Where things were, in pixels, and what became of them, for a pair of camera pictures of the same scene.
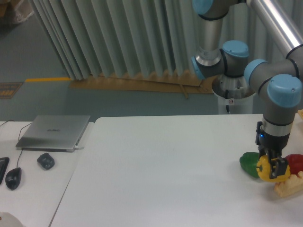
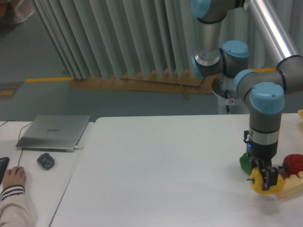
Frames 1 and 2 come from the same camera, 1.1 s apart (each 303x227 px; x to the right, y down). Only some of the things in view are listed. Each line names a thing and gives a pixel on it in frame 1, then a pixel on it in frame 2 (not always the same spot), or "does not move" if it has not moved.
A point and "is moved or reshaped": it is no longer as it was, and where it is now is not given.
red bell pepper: x=295 y=162 does not move
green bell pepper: x=248 y=161 does not move
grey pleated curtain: x=95 y=37 does not move
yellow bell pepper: x=263 y=169 is moved or reshaped
